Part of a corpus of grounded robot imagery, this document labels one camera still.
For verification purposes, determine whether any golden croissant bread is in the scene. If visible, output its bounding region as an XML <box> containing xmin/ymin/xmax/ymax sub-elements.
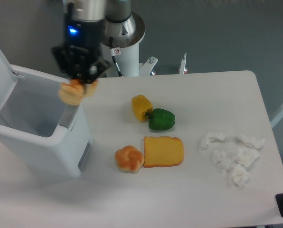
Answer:
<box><xmin>58</xmin><ymin>79</ymin><xmax>99</xmax><ymax>106</ymax></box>

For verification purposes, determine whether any round knotted bread roll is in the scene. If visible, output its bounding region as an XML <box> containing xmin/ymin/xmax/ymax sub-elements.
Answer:
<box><xmin>114</xmin><ymin>145</ymin><xmax>144</xmax><ymax>173</ymax></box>

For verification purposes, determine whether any square toast bread slice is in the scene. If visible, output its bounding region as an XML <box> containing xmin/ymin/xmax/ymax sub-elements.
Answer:
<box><xmin>143</xmin><ymin>136</ymin><xmax>184</xmax><ymax>168</ymax></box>

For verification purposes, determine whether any white trash can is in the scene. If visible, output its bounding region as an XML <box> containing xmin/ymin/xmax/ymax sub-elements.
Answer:
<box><xmin>0</xmin><ymin>66</ymin><xmax>93</xmax><ymax>178</ymax></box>

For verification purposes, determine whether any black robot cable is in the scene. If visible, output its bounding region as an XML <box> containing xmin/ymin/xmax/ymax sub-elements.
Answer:
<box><xmin>109</xmin><ymin>37</ymin><xmax>124</xmax><ymax>77</ymax></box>

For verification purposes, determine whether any yellow bell pepper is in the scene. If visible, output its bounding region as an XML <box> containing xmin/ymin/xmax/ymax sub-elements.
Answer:
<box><xmin>131</xmin><ymin>95</ymin><xmax>153</xmax><ymax>122</ymax></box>

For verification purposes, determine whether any crumpled white tissue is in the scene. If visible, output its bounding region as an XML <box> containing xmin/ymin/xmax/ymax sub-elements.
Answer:
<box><xmin>237</xmin><ymin>133</ymin><xmax>266</xmax><ymax>149</ymax></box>
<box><xmin>212</xmin><ymin>150</ymin><xmax>231</xmax><ymax>170</ymax></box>
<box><xmin>198</xmin><ymin>132</ymin><xmax>226</xmax><ymax>153</ymax></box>
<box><xmin>236</xmin><ymin>147</ymin><xmax>260</xmax><ymax>168</ymax></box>
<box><xmin>227</xmin><ymin>163</ymin><xmax>249</xmax><ymax>190</ymax></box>

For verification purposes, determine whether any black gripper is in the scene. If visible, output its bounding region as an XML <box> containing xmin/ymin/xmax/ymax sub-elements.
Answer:
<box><xmin>51</xmin><ymin>14</ymin><xmax>110</xmax><ymax>84</ymax></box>

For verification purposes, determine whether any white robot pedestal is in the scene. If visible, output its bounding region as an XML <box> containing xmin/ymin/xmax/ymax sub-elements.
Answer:
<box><xmin>93</xmin><ymin>10</ymin><xmax>189</xmax><ymax>78</ymax></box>

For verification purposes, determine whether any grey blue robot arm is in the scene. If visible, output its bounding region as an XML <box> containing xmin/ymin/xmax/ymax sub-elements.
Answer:
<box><xmin>51</xmin><ymin>0</ymin><xmax>132</xmax><ymax>85</ymax></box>

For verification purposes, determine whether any green bell pepper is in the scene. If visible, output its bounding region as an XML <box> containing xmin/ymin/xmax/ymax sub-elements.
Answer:
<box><xmin>145</xmin><ymin>108</ymin><xmax>176</xmax><ymax>131</ymax></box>

